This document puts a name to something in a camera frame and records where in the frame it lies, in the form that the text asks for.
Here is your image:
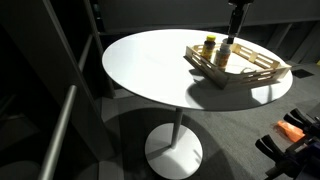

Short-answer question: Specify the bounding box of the black floor mat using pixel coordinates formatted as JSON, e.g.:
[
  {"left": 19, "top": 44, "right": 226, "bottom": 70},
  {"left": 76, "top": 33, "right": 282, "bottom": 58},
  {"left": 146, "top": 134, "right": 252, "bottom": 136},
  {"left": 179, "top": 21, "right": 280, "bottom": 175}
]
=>
[{"left": 291, "top": 68, "right": 315, "bottom": 80}]

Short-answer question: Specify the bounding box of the purple clamp orange handle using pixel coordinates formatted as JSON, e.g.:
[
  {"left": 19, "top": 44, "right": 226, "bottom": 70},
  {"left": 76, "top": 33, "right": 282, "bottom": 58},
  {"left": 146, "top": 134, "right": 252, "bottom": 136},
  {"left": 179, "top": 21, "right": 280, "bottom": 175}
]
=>
[{"left": 275, "top": 107, "right": 320, "bottom": 143}]

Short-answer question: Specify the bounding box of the white bottle orange label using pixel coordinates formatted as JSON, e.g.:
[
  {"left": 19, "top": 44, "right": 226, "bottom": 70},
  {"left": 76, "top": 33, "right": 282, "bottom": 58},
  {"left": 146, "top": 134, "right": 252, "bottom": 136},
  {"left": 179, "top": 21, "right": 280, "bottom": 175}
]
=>
[{"left": 213, "top": 42, "right": 232, "bottom": 71}]

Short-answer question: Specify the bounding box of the thick grey metal handrail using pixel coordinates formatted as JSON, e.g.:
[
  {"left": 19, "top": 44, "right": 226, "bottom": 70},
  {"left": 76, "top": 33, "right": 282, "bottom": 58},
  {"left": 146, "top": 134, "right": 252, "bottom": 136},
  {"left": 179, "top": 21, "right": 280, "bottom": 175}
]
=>
[{"left": 37, "top": 84, "right": 79, "bottom": 180}]

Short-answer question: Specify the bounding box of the wooden slatted tray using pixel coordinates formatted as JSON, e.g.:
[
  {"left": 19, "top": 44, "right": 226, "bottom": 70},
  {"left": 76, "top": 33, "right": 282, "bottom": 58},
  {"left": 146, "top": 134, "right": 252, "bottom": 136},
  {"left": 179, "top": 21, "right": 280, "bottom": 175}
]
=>
[{"left": 183, "top": 42, "right": 292, "bottom": 91}]

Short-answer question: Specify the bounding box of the thin grey metal handrail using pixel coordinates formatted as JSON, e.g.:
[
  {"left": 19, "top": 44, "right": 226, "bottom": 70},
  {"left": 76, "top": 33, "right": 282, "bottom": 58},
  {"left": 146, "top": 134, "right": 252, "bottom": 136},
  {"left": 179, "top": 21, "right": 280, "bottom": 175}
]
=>
[{"left": 77, "top": 33, "right": 95, "bottom": 73}]

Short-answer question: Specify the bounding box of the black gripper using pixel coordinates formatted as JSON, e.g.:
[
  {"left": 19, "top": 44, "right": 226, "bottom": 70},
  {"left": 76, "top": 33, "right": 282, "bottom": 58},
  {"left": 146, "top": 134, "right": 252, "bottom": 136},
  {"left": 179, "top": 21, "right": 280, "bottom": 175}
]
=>
[{"left": 222, "top": 0, "right": 249, "bottom": 45}]

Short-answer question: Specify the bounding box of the white table pedestal base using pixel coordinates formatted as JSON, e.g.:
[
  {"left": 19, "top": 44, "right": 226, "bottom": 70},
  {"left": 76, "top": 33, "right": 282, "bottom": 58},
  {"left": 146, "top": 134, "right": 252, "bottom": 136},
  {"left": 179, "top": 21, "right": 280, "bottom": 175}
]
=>
[{"left": 144, "top": 107, "right": 204, "bottom": 180}]

